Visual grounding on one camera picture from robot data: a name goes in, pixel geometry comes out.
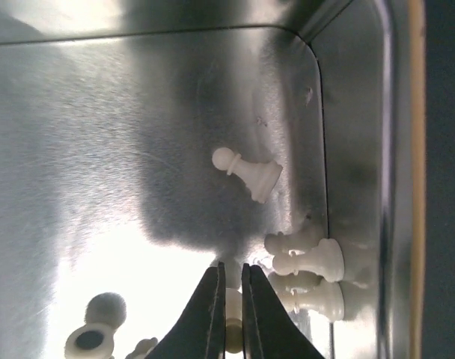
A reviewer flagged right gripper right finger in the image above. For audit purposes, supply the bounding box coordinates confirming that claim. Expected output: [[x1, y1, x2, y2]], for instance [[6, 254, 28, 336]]
[[242, 263, 323, 359]]

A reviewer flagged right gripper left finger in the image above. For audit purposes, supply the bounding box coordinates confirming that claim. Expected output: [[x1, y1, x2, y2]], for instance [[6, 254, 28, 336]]
[[147, 262, 226, 359]]

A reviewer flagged white chess piece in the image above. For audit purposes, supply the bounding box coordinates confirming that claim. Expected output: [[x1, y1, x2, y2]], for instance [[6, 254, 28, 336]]
[[225, 288, 243, 354], [264, 225, 324, 255], [272, 239, 345, 283], [126, 337, 158, 359], [276, 279, 345, 323]]

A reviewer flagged white chess piece lying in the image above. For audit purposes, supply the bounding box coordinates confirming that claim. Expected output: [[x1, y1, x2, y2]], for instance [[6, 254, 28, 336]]
[[272, 239, 345, 283], [264, 225, 324, 255], [276, 279, 345, 323]]

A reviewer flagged white chess pawn lying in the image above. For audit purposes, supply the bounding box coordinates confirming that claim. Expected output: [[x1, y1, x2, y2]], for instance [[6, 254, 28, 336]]
[[212, 147, 283, 203]]

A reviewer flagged gold tin box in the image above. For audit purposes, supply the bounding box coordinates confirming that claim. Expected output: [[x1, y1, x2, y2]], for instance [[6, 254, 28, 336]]
[[0, 1, 425, 358]]

